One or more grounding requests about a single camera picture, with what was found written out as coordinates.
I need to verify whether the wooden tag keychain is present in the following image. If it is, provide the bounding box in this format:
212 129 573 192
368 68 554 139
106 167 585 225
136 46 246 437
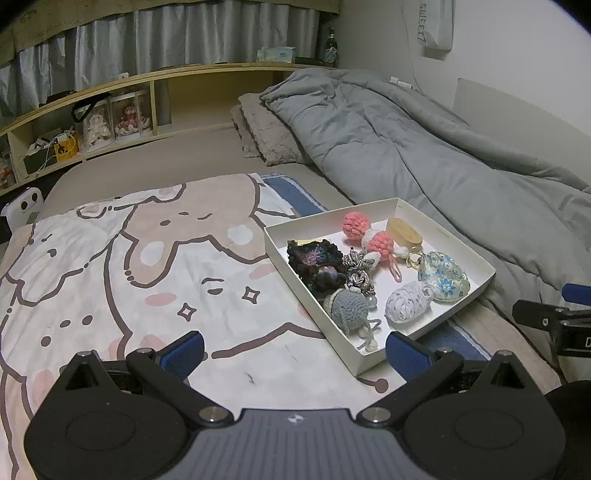
385 217 424 271

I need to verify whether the pink crochet ball keychain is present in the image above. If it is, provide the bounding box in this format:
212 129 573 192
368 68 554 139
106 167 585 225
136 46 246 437
342 211 407 283

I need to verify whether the grey crochet keychain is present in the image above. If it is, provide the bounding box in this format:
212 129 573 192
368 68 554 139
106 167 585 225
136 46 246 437
322 287 383 354

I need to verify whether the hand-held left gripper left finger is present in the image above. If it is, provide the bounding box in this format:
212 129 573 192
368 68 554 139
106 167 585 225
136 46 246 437
58 331 232 428

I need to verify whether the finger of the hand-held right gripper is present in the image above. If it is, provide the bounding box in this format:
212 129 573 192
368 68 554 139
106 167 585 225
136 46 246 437
561 282 591 306
512 299 562 331

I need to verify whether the grey curtain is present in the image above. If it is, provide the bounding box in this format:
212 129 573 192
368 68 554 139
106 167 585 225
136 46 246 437
0 0 345 118

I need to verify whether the dark storage box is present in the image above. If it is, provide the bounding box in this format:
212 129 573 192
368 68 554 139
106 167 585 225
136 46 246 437
22 150 58 176

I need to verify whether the beige fluffy pillow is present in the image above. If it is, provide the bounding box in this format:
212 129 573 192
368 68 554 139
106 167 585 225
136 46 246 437
231 92 312 166

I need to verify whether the floral fabric heart pouch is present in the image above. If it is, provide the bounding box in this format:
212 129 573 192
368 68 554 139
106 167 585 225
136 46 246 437
418 251 471 303

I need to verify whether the green glass bottle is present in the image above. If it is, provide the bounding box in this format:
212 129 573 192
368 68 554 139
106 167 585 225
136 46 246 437
322 27 340 65

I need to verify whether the tissue box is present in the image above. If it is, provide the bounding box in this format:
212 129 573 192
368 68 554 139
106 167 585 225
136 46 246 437
256 46 296 64

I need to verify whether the beige bed mattress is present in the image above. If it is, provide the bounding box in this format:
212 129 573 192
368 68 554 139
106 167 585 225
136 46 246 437
34 127 561 384

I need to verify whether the yellow container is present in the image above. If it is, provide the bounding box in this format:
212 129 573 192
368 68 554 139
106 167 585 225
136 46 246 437
53 136 79 160

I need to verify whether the wooden headboard shelf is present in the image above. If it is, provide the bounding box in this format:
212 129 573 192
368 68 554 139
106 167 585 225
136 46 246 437
0 62 342 197

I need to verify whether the braided rope knot keychain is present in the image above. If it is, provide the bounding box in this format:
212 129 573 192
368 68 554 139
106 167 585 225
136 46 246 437
342 247 377 296

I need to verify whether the row of small figurines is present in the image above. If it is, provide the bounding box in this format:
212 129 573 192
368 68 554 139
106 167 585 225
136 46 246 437
0 148 17 188

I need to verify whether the white cardboard box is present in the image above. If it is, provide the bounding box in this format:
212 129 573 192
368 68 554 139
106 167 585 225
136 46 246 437
263 197 497 376

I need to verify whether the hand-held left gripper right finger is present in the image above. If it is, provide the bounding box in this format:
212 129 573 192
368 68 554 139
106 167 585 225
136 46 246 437
358 331 539 428

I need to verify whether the cartoon printed blanket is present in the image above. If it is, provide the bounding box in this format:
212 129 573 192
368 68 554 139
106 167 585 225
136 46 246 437
0 172 492 480

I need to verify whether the grey duvet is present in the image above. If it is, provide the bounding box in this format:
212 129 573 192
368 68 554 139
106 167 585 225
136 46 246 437
259 67 591 315

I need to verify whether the white crochet keychain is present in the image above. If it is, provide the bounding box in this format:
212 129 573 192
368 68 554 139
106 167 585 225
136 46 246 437
385 281 435 321

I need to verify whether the clear doll display box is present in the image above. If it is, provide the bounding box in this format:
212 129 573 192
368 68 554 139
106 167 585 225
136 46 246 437
83 99 114 152
111 91 153 141

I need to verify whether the white hanging bag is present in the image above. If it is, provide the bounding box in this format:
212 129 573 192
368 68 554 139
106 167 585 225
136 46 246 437
402 0 455 51

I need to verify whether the dark crochet pouch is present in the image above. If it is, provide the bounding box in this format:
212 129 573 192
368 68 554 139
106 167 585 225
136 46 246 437
286 239 348 292

